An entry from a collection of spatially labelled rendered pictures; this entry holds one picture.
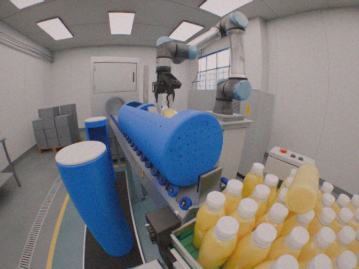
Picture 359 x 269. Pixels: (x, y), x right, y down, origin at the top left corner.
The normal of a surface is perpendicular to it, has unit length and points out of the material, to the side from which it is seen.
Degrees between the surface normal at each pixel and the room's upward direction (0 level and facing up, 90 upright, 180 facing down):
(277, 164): 90
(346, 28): 90
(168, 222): 0
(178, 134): 90
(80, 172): 90
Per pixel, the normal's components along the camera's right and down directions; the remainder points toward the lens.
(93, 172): 0.85, 0.18
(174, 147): 0.56, 0.26
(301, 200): -0.85, 0.12
